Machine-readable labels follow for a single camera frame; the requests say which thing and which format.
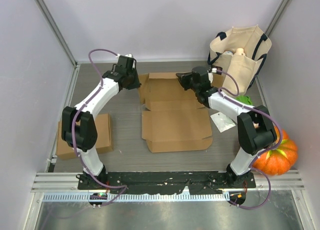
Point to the clear plastic pouch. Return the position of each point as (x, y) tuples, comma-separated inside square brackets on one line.
[(222, 122)]

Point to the brown cardboard sheet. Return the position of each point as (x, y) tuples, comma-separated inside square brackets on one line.
[(173, 119)]

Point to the slotted cable duct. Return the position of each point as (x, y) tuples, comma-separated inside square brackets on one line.
[(97, 197)]

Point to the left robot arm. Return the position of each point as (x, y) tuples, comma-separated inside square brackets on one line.
[(78, 127)]

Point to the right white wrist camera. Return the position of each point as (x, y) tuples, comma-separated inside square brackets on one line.
[(212, 73)]

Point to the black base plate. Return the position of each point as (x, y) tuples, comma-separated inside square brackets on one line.
[(169, 183)]

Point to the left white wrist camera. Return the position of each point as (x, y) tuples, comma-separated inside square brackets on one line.
[(128, 55)]

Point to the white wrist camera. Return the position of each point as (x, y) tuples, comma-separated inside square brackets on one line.
[(212, 73), (128, 55)]

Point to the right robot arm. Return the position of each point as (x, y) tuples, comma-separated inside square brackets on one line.
[(255, 127)]

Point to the white bottle in bag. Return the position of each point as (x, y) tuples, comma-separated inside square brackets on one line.
[(234, 52)]

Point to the green lettuce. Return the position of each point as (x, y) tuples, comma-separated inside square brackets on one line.
[(245, 100)]

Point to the orange pumpkin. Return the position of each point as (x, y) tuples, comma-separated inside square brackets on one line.
[(278, 161)]

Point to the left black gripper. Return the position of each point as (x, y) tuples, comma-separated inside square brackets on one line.
[(137, 84)]

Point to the beige canvas tote bag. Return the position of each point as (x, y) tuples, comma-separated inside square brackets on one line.
[(242, 69)]

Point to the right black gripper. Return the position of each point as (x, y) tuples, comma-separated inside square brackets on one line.
[(183, 79)]

